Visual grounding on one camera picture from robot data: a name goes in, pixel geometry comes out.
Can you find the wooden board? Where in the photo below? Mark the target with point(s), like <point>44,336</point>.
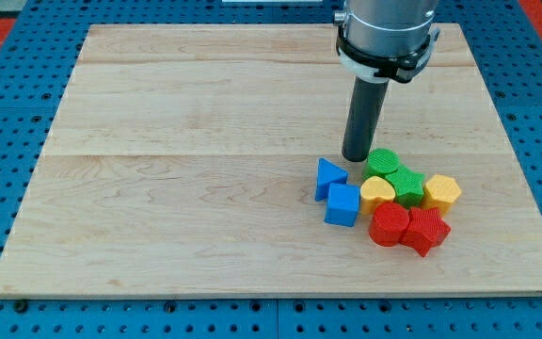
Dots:
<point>182,159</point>

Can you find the black cylindrical pointer tool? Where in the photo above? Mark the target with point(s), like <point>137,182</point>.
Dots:
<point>364,111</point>

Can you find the blue triangle block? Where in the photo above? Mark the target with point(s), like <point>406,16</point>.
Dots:
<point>327,174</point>

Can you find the yellow hexagon block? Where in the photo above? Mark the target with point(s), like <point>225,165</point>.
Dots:
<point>440,192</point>

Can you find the blue cube block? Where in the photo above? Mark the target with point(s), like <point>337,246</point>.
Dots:
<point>342,205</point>

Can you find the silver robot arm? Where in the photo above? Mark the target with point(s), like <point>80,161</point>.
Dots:
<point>379,40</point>

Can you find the red cylinder block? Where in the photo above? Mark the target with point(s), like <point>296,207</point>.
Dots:
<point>388,225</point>

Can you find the green cylinder block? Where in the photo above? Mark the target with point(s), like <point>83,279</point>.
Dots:
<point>380,162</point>

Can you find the red star block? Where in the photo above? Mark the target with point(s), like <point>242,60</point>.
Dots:
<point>426,230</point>

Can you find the yellow heart block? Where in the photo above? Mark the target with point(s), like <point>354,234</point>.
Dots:
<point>373,192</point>

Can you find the blue perforated metal table panel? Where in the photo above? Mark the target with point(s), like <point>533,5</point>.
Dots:
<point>36,61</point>

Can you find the green star block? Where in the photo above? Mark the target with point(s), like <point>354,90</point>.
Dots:
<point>408,186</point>

